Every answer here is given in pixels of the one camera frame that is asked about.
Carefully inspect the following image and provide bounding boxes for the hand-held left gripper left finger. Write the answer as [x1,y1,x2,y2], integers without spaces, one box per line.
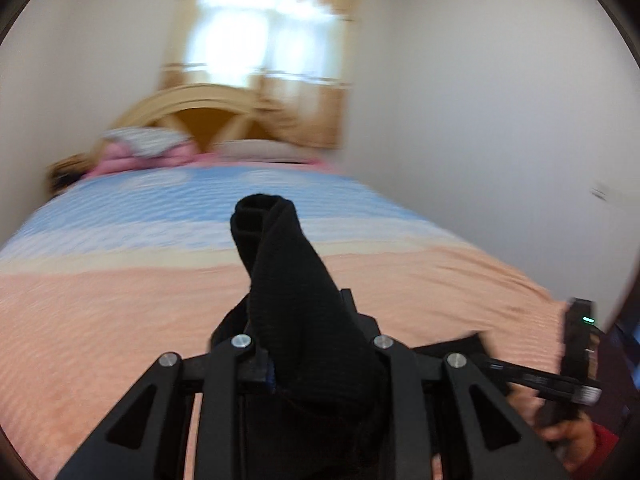
[55,335,277,480]

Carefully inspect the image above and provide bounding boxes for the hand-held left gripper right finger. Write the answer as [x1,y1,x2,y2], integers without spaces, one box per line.
[340,288,572,480]

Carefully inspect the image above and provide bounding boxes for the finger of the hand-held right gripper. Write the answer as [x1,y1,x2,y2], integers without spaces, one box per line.
[482,357,548,390]

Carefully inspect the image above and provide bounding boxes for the black pants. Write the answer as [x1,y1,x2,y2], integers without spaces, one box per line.
[210,193,501,480]

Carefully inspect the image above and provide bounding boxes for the person's red-sleeved right forearm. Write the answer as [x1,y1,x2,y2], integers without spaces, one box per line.
[567,422,632,480]

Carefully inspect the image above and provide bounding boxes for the person's right hand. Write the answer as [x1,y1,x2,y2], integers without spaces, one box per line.
[507,385,599,473]

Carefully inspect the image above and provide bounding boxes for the polka dot striped bedspread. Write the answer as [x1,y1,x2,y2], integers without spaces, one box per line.
[0,165,569,480]

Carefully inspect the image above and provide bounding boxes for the striped pillow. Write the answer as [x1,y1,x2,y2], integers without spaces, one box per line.
[212,139,317,164]

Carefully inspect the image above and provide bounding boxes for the pink folded blanket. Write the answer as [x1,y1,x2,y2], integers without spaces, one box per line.
[85,141,202,179]

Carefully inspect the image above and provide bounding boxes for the grey dotted pillow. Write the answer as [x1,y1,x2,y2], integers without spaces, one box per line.
[102,127,194,157]

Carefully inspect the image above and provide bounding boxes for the cream wooden headboard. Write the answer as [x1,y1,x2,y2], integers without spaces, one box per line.
[112,84,282,154]

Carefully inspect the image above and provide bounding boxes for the brown patterned bag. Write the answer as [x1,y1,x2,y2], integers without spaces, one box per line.
[47,155,94,196]

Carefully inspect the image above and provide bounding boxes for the beige floral window curtain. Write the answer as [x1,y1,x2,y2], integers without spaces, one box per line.
[160,0,362,150]

